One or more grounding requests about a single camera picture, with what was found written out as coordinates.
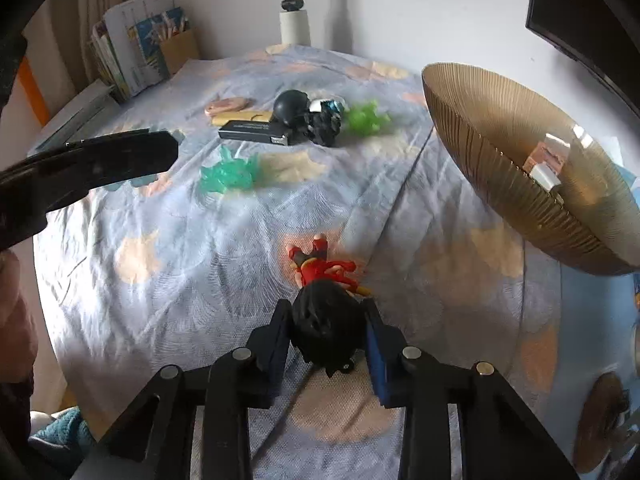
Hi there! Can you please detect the amber ribbed glass bowl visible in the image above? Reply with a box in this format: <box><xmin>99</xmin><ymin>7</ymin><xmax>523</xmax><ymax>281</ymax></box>
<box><xmin>421</xmin><ymin>62</ymin><xmax>640</xmax><ymax>277</ymax></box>

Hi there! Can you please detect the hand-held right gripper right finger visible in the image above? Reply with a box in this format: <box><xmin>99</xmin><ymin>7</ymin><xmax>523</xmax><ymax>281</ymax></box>
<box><xmin>364</xmin><ymin>302</ymin><xmax>576</xmax><ymax>480</ymax></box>

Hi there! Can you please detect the teal towel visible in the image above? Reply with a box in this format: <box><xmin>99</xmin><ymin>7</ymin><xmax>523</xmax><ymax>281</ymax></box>
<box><xmin>29</xmin><ymin>406</ymin><xmax>97</xmax><ymax>463</ymax></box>

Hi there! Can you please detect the white lamp pole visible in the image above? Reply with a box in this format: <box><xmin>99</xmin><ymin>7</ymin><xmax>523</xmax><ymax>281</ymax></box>
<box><xmin>277</xmin><ymin>0</ymin><xmax>312</xmax><ymax>47</ymax></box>

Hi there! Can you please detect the beige stick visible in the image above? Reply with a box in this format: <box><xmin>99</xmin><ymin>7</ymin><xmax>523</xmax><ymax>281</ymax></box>
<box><xmin>211</xmin><ymin>109</ymin><xmax>275</xmax><ymax>127</ymax></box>

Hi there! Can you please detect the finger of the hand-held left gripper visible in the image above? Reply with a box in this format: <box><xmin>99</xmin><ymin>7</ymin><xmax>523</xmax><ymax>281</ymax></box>
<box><xmin>0</xmin><ymin>130</ymin><xmax>180</xmax><ymax>213</ymax></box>

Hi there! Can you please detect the blue mat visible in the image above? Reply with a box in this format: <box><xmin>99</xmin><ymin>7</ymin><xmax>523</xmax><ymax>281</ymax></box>
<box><xmin>559</xmin><ymin>167</ymin><xmax>640</xmax><ymax>466</ymax></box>

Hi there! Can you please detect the pink flat toy piece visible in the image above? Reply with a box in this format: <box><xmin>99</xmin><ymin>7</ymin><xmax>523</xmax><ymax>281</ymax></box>
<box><xmin>206</xmin><ymin>97</ymin><xmax>249</xmax><ymax>116</ymax></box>

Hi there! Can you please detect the pink small box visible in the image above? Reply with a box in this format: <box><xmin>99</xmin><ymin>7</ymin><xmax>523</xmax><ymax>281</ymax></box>
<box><xmin>522</xmin><ymin>132</ymin><xmax>572</xmax><ymax>173</ymax></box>

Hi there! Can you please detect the cardboard pen holder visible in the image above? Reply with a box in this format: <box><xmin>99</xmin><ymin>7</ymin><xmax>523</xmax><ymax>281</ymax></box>
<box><xmin>159</xmin><ymin>27</ymin><xmax>201</xmax><ymax>77</ymax></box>

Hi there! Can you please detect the black robot toy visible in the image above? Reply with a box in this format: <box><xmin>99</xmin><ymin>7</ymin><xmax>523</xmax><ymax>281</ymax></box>
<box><xmin>296</xmin><ymin>110</ymin><xmax>345</xmax><ymax>148</ymax></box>

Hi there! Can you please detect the brown round object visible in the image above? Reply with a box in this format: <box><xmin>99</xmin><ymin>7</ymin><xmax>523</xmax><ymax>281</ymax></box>
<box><xmin>571</xmin><ymin>372</ymin><xmax>634</xmax><ymax>476</ymax></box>

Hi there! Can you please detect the black television screen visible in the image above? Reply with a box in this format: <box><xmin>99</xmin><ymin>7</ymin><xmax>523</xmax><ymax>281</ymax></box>
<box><xmin>525</xmin><ymin>0</ymin><xmax>640</xmax><ymax>102</ymax></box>

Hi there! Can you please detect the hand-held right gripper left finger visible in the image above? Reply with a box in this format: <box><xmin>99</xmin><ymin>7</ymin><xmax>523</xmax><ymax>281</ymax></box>
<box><xmin>72</xmin><ymin>299</ymin><xmax>292</xmax><ymax>480</ymax></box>

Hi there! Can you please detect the clear plastic cup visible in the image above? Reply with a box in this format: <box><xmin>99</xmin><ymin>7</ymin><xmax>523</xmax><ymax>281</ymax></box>
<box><xmin>525</xmin><ymin>160</ymin><xmax>565</xmax><ymax>192</ymax></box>

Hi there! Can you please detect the beige curtain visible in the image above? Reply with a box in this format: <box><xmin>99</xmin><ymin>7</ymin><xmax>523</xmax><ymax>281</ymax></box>
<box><xmin>47</xmin><ymin>0</ymin><xmax>147</xmax><ymax>88</ymax></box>

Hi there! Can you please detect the red figurine with black hair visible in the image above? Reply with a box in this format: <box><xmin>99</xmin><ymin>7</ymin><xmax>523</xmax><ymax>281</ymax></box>
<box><xmin>284</xmin><ymin>234</ymin><xmax>373</xmax><ymax>378</ymax></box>

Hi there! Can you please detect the round black head white figurine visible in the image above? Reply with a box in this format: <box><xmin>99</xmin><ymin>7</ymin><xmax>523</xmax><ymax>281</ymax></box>
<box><xmin>273</xmin><ymin>89</ymin><xmax>347</xmax><ymax>128</ymax></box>

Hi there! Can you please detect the green splash toy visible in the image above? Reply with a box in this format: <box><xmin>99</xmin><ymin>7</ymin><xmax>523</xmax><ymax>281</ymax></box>
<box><xmin>344</xmin><ymin>101</ymin><xmax>393</xmax><ymax>137</ymax></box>

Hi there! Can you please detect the black rectangular box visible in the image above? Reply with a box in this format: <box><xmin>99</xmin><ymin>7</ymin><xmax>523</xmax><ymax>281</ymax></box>
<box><xmin>218</xmin><ymin>119</ymin><xmax>293</xmax><ymax>147</ymax></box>

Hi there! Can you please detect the person's left hand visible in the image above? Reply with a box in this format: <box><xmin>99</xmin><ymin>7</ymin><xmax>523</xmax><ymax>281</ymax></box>
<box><xmin>0</xmin><ymin>250</ymin><xmax>40</xmax><ymax>386</ymax></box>

